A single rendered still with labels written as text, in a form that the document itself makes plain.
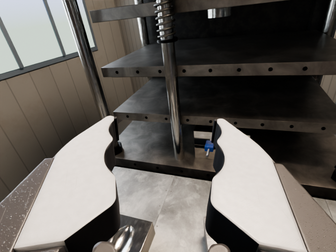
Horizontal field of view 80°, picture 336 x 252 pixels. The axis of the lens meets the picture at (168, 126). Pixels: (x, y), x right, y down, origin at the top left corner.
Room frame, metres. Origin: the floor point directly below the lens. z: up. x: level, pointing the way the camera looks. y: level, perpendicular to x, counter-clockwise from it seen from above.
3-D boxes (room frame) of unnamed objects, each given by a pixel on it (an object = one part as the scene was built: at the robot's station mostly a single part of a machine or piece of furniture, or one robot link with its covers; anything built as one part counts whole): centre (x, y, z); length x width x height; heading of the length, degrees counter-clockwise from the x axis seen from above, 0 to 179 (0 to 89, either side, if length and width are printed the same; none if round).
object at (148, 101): (1.19, -0.35, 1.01); 1.10 x 0.74 x 0.05; 68
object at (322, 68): (1.19, -0.35, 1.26); 1.10 x 0.74 x 0.05; 68
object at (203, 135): (1.05, -0.35, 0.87); 0.50 x 0.27 x 0.17; 158
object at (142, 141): (1.14, -0.33, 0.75); 1.30 x 0.84 x 0.06; 68
